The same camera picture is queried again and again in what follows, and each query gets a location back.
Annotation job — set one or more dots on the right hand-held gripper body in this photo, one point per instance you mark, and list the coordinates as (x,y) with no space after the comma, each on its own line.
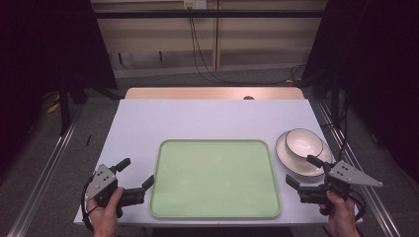
(349,174)

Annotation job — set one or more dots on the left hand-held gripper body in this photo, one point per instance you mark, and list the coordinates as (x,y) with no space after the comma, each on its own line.
(100,181)

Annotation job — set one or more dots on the person's left hand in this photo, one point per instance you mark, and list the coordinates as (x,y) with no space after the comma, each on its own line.
(105,217)

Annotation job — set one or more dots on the person's right hand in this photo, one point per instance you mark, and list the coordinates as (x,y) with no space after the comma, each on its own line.
(342,217)

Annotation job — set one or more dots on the white plate with dark rim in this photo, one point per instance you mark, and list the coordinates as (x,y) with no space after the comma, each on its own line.
(291,164)

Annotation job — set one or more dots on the white bowl with dark rim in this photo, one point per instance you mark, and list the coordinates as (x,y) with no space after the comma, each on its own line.
(303,143)

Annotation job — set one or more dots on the light green tray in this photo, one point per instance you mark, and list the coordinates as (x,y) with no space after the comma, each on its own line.
(214,179)

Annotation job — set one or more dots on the white table sheet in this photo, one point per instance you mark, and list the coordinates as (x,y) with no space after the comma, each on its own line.
(197,118)

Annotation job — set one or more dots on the black stand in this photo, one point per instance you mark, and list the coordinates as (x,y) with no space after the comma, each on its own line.
(64,105)

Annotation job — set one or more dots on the wooden table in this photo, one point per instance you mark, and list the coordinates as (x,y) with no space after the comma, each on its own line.
(197,93)

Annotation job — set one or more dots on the dark curtain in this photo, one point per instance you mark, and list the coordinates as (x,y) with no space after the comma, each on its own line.
(375,65)
(46,49)

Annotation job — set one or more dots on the black horizontal bar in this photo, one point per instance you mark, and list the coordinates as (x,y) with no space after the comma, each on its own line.
(210,14)

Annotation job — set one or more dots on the metal floor rail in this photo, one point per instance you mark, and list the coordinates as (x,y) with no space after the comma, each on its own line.
(42,174)
(372,194)

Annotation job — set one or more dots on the white wall socket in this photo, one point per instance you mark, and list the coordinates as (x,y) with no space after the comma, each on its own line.
(195,3)

